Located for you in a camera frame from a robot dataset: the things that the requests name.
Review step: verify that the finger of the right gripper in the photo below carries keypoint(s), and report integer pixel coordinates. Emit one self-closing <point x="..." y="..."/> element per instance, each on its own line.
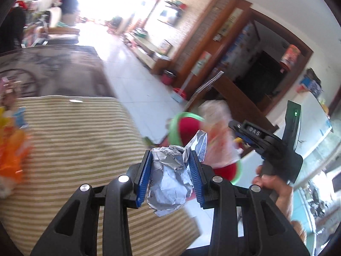
<point x="242" y="144"/>
<point x="242" y="129"/>

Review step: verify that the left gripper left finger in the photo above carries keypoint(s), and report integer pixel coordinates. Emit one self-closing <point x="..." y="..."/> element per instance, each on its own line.
<point x="74" y="229"/>

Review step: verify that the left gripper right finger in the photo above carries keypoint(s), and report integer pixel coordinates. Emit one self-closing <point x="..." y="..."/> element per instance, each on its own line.
<point x="245" y="221"/>

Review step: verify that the pink Pocky wrapper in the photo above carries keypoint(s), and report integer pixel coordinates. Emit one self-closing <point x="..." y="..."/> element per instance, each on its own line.
<point x="221" y="149"/>

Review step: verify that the white foil paper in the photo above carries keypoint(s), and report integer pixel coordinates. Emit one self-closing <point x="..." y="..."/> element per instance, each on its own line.
<point x="171" y="180"/>

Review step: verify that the orange snack bag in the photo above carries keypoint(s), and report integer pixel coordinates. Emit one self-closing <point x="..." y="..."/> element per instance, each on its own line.
<point x="15" y="143"/>

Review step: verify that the small red trash can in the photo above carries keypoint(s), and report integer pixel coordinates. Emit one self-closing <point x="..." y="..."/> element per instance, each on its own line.
<point x="168" y="77"/>

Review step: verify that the person's right hand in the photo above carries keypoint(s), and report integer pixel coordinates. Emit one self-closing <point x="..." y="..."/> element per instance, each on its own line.
<point x="275" y="183"/>

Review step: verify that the dark wooden chair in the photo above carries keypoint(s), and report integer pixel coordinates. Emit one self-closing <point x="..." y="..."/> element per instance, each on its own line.
<point x="241" y="107"/>

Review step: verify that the red bin green rim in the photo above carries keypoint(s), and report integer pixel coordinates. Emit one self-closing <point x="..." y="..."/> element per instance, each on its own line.
<point x="182" y="129"/>

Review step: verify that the yellow striped table cloth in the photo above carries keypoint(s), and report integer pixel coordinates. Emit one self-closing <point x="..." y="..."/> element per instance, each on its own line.
<point x="76" y="141"/>

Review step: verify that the low TV cabinet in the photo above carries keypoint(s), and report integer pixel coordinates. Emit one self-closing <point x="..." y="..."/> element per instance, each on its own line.
<point x="147" y="53"/>

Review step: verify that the patterned glass table cover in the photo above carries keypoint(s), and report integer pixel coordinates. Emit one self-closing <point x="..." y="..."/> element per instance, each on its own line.
<point x="68" y="70"/>

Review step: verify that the black clothes pile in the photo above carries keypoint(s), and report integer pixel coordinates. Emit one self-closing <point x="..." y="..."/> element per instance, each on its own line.
<point x="12" y="30"/>

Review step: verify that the wall mounted television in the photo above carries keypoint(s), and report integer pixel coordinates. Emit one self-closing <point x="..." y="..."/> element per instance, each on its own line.
<point x="169" y="16"/>

